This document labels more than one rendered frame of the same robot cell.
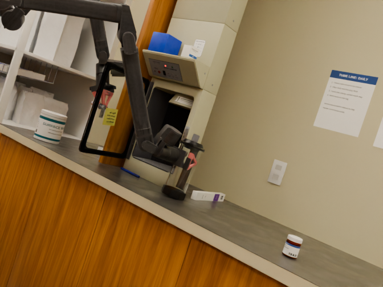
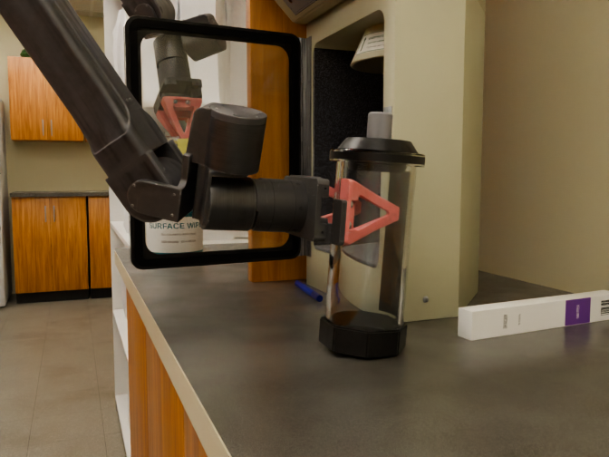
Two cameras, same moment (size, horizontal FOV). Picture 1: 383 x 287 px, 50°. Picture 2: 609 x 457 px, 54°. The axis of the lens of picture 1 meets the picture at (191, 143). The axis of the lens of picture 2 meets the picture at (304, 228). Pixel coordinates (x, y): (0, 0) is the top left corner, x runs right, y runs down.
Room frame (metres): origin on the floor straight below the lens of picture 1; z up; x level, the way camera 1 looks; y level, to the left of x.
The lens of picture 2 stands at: (1.03, -0.30, 1.15)
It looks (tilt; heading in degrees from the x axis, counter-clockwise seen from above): 5 degrees down; 32
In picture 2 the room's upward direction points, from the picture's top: straight up
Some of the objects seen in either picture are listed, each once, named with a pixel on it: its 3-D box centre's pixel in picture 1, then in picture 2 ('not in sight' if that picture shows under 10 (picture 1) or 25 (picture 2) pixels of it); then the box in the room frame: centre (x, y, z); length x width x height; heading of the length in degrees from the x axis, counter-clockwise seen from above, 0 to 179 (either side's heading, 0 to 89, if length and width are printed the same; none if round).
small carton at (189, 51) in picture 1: (190, 53); not in sight; (1.79, 0.13, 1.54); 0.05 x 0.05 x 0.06; 46
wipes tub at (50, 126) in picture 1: (50, 126); not in sight; (2.08, 0.71, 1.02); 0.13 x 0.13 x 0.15
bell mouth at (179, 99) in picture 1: (187, 102); (406, 47); (1.95, 0.08, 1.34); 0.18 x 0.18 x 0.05
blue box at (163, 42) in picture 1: (164, 45); not in sight; (1.89, 0.26, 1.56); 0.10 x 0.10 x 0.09; 53
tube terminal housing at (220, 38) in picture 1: (186, 106); (412, 63); (1.98, 0.08, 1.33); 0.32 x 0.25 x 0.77; 53
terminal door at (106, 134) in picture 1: (116, 113); (219, 147); (1.83, 0.36, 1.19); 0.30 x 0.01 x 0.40; 149
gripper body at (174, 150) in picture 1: (170, 154); (282, 205); (1.57, 0.06, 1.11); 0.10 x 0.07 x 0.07; 54
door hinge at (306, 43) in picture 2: (138, 120); (304, 148); (1.96, 0.28, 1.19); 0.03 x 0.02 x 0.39; 53
